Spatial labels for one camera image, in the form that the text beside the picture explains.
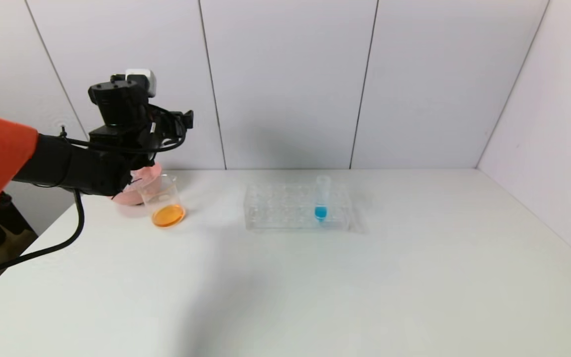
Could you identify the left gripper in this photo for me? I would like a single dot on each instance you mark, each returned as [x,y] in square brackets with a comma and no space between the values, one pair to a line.
[166,129]

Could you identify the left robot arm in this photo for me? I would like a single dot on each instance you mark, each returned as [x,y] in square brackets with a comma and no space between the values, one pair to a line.
[67,166]

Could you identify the clear glass beaker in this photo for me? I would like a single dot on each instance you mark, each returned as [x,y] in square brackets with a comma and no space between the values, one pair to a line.
[169,215]

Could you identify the clear acrylic test tube rack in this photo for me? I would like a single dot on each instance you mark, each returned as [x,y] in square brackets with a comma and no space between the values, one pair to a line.
[285,224]

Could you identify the test tube with blue pigment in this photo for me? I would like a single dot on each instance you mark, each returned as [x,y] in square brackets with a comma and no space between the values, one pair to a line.
[321,213]

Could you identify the pink bowl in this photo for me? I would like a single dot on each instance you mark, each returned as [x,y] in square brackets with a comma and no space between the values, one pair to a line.
[129,196]

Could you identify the dark furniture piece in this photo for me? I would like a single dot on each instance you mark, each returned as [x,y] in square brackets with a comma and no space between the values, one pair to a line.
[3,218]

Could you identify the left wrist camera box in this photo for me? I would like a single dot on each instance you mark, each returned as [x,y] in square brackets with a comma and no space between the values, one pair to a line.
[142,79]

